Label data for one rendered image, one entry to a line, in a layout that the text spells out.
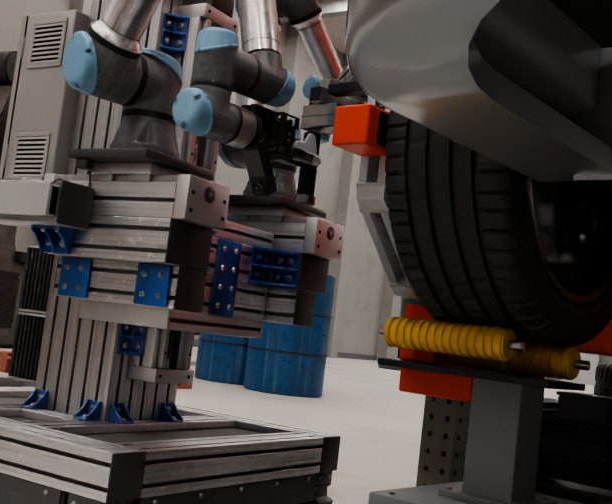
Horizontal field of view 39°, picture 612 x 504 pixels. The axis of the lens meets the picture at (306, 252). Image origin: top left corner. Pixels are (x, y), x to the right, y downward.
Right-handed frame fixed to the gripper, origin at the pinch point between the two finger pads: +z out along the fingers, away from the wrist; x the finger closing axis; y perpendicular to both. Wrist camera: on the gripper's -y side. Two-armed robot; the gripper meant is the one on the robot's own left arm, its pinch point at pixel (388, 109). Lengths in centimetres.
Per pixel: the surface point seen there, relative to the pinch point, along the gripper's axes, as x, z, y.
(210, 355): -358, 231, 153
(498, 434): 110, -69, 75
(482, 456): 107, -69, 79
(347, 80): 72, -89, 16
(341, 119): 87, -102, 26
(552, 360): 115, -65, 59
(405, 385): 88, -71, 71
